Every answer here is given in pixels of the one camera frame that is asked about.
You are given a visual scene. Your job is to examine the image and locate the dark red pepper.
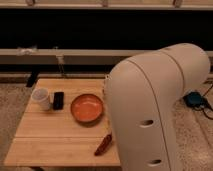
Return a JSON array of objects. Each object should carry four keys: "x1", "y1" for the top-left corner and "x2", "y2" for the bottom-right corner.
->
[{"x1": 94, "y1": 134, "x2": 112, "y2": 156}]

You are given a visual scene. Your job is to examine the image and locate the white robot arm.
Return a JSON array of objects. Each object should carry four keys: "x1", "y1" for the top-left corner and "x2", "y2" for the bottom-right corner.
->
[{"x1": 104, "y1": 43, "x2": 210, "y2": 171}]

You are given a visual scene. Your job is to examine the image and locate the orange bowl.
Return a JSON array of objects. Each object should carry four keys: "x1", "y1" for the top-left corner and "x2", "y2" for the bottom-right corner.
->
[{"x1": 70, "y1": 94, "x2": 104, "y2": 123}]

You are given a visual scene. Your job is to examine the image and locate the black rectangular box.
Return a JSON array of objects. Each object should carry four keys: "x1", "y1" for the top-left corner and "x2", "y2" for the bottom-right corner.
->
[{"x1": 53, "y1": 92, "x2": 64, "y2": 110}]

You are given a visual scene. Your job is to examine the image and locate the white paper cup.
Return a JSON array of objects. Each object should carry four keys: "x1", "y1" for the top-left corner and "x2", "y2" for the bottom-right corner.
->
[{"x1": 31, "y1": 88, "x2": 51, "y2": 110}]

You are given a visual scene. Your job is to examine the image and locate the blue device on floor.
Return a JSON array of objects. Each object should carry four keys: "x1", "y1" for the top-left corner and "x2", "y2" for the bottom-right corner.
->
[{"x1": 183, "y1": 92, "x2": 203, "y2": 107}]

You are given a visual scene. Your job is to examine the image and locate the black cable on floor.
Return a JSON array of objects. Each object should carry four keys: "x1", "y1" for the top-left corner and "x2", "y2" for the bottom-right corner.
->
[{"x1": 198, "y1": 83, "x2": 213, "y2": 121}]

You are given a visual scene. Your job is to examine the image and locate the grey horizontal rail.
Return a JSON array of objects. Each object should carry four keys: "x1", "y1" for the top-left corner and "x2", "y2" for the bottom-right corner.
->
[{"x1": 0, "y1": 48, "x2": 213, "y2": 66}]

